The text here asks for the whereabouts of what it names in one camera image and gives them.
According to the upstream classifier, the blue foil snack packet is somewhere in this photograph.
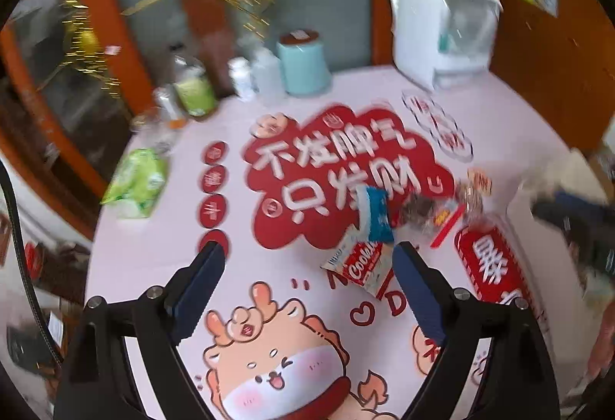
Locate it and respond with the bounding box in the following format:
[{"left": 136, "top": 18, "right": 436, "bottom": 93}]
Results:
[{"left": 354, "top": 185, "right": 394, "bottom": 244}]

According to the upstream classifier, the dark snack red strip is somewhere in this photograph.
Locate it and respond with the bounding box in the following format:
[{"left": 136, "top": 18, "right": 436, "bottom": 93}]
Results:
[{"left": 399, "top": 192, "right": 464, "bottom": 249}]

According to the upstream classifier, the clear nut snack packet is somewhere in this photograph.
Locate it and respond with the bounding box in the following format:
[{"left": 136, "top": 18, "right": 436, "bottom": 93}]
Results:
[{"left": 454, "top": 181, "right": 484, "bottom": 223}]

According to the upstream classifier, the small silver capped jar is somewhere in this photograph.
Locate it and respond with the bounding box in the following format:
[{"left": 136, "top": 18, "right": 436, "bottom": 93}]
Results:
[{"left": 153, "top": 86, "right": 188, "bottom": 129}]

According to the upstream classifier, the light blue cylindrical canister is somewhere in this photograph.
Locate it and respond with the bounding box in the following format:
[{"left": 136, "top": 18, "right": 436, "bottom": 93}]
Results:
[{"left": 277, "top": 29, "right": 331, "bottom": 97}]

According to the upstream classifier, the white squeeze wash bottle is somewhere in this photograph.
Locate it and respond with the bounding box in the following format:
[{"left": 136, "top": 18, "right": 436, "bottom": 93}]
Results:
[{"left": 251, "top": 46, "right": 286, "bottom": 105}]

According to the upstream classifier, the orange wooden cabinet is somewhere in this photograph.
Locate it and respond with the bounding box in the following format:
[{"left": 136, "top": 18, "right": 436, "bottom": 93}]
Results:
[{"left": 491, "top": 0, "right": 614, "bottom": 154}]

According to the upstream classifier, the clear bottle green label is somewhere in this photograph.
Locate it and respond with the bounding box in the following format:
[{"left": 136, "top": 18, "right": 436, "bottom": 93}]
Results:
[{"left": 169, "top": 42, "right": 218, "bottom": 119}]

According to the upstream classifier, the black cable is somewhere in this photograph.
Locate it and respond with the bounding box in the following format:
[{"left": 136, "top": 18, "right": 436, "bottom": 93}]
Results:
[{"left": 0, "top": 159, "right": 66, "bottom": 368}]

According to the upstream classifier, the green tissue pack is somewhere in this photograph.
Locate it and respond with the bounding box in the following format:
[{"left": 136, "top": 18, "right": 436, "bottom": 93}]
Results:
[{"left": 100, "top": 148, "right": 168, "bottom": 219}]

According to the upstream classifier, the white plastic storage bin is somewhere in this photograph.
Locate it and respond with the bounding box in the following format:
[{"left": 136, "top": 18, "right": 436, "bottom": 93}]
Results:
[{"left": 507, "top": 148, "right": 614, "bottom": 297}]

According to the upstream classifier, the clear glass cup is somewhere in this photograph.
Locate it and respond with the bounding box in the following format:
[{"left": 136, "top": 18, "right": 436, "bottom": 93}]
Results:
[{"left": 130, "top": 108, "right": 179, "bottom": 156}]

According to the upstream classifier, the white cosmetic organizer box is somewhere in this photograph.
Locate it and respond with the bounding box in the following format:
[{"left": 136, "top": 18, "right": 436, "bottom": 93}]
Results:
[{"left": 390, "top": 0, "right": 502, "bottom": 91}]

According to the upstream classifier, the pink printed table mat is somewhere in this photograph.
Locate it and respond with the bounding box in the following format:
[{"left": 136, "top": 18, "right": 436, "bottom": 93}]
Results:
[{"left": 83, "top": 64, "right": 602, "bottom": 420}]

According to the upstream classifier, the small white pill bottle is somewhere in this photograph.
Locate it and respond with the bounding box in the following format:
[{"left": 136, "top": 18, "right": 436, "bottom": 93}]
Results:
[{"left": 227, "top": 57, "right": 255, "bottom": 101}]

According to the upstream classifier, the red cookie snack packet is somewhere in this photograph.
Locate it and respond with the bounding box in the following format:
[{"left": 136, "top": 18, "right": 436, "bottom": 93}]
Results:
[{"left": 321, "top": 227, "right": 393, "bottom": 300}]

